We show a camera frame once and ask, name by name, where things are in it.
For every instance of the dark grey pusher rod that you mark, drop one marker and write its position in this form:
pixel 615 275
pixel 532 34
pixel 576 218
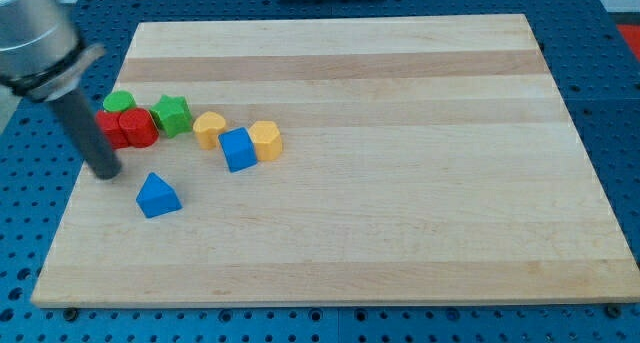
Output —
pixel 78 121

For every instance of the red star block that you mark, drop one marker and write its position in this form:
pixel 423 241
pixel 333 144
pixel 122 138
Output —
pixel 108 122

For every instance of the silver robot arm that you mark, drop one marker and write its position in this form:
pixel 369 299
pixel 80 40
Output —
pixel 43 58

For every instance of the green star block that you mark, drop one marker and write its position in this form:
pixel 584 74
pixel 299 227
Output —
pixel 172 115

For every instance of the green cylinder block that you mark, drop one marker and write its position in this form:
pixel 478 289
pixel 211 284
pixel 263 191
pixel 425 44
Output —
pixel 119 101

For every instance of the red cylinder block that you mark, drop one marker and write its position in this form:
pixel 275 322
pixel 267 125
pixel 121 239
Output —
pixel 138 127

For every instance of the blue triangle block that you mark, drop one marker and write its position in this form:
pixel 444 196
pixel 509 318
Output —
pixel 156 197

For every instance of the yellow heart block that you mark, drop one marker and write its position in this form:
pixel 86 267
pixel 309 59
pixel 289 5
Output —
pixel 207 127

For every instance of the blue cube block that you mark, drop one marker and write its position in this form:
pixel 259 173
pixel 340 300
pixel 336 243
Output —
pixel 238 149

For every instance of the yellow hexagon block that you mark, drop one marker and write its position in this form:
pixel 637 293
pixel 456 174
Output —
pixel 267 140

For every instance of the light wooden board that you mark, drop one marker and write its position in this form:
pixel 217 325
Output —
pixel 427 161

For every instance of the red object at edge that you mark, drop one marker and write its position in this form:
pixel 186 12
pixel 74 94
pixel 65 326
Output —
pixel 631 35

